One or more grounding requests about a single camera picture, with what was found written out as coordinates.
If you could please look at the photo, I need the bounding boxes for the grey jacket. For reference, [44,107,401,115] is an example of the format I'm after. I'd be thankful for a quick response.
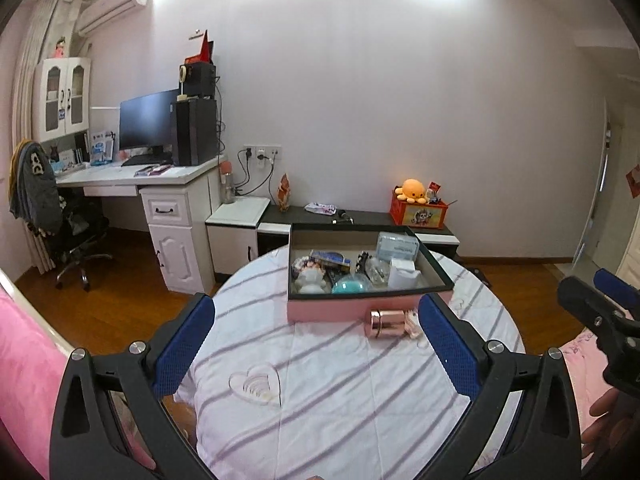
[9,139,63,233]

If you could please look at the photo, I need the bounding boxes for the white hutch cabinet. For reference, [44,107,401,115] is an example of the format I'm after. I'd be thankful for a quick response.
[32,56,92,143]

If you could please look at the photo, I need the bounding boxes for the black speaker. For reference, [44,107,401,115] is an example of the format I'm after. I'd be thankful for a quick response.
[180,62,217,100]

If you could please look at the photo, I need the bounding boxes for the black power cable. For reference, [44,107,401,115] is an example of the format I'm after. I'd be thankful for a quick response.
[234,150,252,197]

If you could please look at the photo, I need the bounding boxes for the white striped round table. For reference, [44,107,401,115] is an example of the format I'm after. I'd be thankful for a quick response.
[172,245,526,480]

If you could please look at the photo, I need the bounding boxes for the black computer tower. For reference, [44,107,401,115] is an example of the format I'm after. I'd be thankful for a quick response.
[172,97,221,167]

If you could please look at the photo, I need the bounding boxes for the light blue tissue packet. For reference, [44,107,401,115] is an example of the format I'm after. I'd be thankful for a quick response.
[376,231,421,263]

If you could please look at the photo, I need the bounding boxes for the white door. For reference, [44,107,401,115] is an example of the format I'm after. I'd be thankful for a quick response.
[570,95,640,281]

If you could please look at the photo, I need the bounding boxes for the pink box with dark rim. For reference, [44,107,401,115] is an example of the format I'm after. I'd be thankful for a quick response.
[286,224,456,323]

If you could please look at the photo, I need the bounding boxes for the pink plush blanket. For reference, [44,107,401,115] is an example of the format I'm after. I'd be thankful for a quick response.
[0,287,156,473]

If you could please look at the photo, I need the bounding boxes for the red ornament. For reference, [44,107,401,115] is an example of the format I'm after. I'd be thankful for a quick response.
[186,29,215,65]

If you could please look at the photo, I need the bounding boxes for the white bed frame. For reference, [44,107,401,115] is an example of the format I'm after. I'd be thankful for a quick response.
[0,267,73,361]

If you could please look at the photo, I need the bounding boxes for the white curtain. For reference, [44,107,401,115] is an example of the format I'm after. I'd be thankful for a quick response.
[11,0,81,273]

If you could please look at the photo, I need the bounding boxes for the white bedside cabinet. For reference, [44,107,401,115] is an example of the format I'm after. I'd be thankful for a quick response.
[205,195,271,281]

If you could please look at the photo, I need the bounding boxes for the black computer monitor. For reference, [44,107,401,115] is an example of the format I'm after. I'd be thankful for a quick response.
[119,89,180,158]

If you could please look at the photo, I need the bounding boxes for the white desk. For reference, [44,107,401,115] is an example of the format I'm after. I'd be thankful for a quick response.
[54,156,221,296]

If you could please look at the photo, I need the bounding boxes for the blue and gold tin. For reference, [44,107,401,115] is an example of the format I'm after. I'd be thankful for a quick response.
[309,250,352,268]

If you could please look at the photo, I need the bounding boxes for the teal round container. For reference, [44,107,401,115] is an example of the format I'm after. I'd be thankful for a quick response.
[330,275,373,296]

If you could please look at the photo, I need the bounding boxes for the white air conditioner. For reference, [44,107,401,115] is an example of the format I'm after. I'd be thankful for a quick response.
[75,0,153,37]

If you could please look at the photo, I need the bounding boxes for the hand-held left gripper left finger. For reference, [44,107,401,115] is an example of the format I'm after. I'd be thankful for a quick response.
[48,292,221,480]

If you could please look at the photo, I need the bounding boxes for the blue white books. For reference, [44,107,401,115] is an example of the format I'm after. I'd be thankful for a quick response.
[87,130,116,166]

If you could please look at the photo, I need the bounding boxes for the white pink block cat figure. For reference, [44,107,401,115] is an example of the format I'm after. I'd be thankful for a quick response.
[402,310,426,342]

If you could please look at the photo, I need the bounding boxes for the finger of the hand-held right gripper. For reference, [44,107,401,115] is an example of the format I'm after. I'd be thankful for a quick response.
[592,267,640,321]
[556,275,633,333]

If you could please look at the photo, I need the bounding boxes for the rose gold cylinder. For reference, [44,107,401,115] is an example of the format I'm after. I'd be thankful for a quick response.
[369,308,407,341]

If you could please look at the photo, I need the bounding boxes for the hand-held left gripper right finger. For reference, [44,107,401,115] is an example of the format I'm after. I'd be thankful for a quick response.
[417,292,584,480]

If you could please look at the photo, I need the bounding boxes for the pink-lidded bottle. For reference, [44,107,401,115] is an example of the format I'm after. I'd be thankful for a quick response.
[220,160,237,205]

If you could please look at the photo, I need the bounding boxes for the orange figurine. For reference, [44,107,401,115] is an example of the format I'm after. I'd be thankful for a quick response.
[276,172,294,212]

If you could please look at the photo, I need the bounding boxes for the white wall socket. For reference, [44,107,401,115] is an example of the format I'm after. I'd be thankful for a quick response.
[244,145,282,162]

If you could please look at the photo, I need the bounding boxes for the red storage box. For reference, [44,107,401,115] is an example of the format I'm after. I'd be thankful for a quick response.
[390,196,449,231]

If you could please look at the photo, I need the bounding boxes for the low dark-topped cabinet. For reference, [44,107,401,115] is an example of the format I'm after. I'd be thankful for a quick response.
[257,204,461,261]

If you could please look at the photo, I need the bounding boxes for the orange octopus plush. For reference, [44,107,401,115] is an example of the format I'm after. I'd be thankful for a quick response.
[394,179,431,206]

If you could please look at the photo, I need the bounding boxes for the person's right hand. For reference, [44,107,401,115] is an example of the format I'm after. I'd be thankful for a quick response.
[582,387,623,461]

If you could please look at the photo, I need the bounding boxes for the pink printed quilt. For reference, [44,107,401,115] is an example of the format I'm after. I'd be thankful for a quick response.
[557,327,613,413]

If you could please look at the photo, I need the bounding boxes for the black office chair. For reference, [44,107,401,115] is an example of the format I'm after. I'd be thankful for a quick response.
[27,195,113,291]

